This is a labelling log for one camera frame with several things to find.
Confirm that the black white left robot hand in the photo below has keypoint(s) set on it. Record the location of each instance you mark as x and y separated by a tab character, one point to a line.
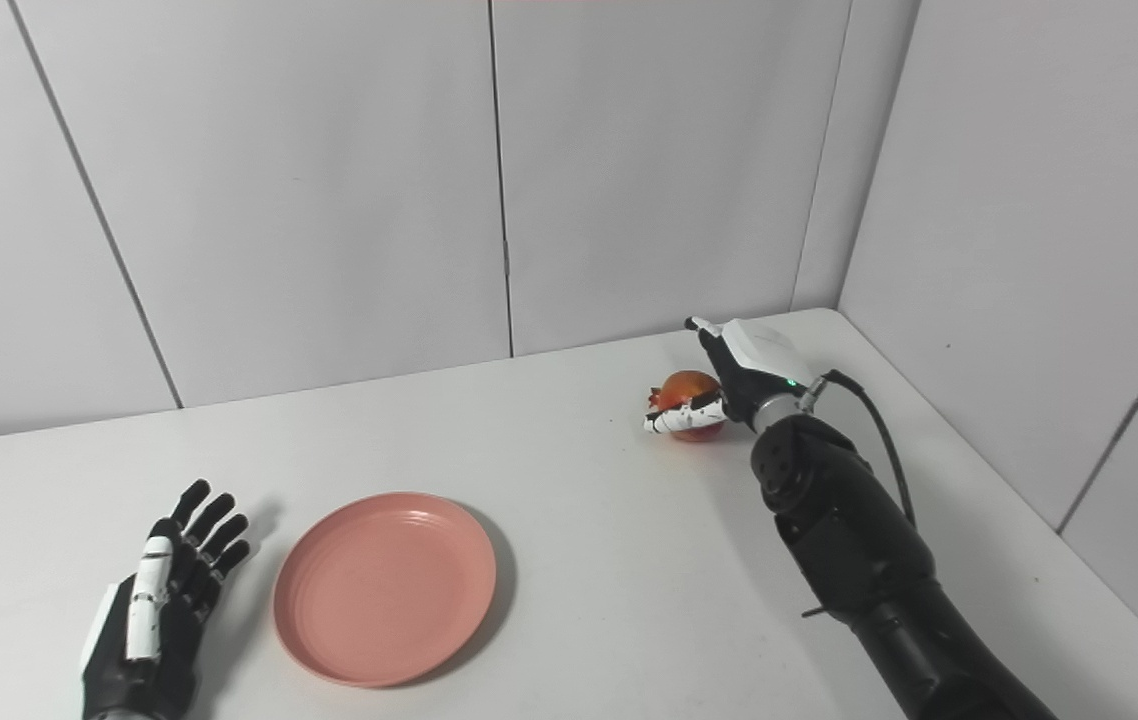
169	640

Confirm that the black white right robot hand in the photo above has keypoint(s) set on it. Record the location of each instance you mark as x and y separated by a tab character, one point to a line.
759	370

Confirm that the red orange pomegranate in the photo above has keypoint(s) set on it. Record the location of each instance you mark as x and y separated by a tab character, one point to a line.
684	385

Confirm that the pink round plate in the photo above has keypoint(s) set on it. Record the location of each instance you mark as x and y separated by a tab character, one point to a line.
384	588

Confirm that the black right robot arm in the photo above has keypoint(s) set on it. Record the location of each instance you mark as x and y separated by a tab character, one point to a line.
869	560

